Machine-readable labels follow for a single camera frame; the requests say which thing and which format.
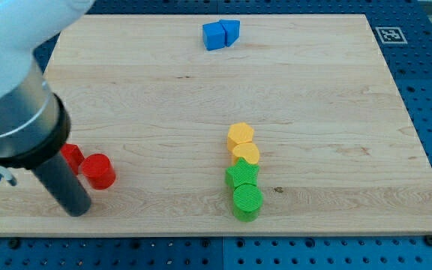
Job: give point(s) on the red cylinder block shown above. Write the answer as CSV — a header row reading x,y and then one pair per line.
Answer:
x,y
99,171

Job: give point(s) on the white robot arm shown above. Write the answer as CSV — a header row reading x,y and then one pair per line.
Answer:
x,y
33,122

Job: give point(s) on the green star block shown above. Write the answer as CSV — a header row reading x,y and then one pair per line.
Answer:
x,y
241,173

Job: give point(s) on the red star block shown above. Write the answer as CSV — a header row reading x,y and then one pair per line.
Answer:
x,y
73,156

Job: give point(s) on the wooden board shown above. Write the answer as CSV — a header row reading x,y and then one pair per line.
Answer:
x,y
339,155

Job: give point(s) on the yellow hexagon block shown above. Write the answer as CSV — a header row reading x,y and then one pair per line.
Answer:
x,y
239,133

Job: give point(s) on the yellow heart block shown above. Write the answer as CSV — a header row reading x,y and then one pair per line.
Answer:
x,y
248,151

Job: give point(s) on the green cylinder block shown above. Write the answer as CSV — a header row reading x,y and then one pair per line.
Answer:
x,y
247,202

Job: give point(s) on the blue cube block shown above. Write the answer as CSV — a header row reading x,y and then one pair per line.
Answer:
x,y
214,36

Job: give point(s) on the blue pentagon block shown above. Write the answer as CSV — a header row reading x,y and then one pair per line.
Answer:
x,y
232,30

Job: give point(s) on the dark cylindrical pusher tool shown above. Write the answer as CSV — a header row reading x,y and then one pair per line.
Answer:
x,y
58,178

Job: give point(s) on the white fiducial marker tag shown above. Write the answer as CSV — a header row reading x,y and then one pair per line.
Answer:
x,y
390,35

